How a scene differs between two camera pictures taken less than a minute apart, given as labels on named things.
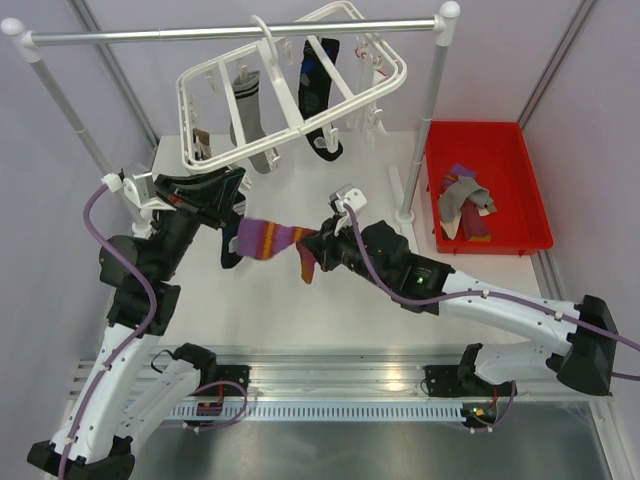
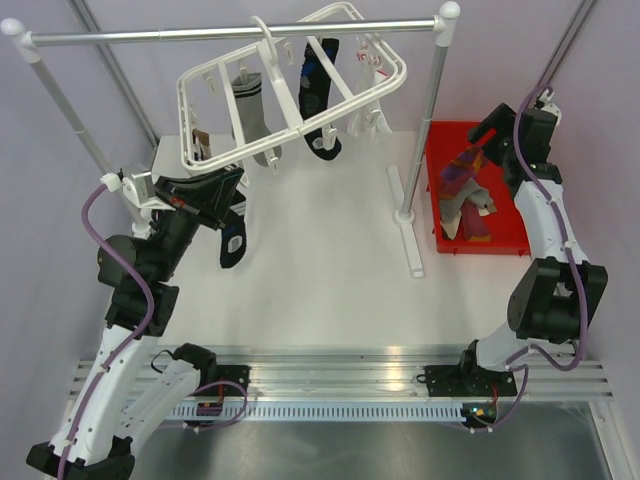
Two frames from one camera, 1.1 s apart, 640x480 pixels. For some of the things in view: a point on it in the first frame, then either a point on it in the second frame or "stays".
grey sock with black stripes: (464, 190) stays
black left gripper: (210, 195) stays
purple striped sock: (263, 239) → (458, 171)
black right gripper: (325, 243) → (506, 118)
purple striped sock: (474, 221) stays
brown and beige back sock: (202, 139) stays
